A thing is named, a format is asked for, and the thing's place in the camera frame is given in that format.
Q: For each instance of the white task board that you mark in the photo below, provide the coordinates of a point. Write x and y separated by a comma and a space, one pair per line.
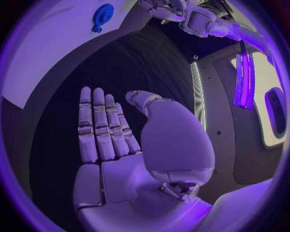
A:
49, 45

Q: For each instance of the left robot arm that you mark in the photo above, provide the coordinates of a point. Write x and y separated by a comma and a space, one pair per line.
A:
204, 23

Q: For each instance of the blue gear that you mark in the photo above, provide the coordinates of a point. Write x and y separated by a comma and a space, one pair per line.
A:
106, 14

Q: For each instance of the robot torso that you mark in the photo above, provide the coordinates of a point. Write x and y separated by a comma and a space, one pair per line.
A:
222, 126

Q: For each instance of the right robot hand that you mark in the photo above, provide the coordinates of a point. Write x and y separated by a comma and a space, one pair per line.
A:
126, 181

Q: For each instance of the glowing light bar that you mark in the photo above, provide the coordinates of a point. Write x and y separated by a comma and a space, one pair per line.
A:
244, 81

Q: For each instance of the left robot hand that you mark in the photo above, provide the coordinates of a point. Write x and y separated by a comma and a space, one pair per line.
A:
167, 13

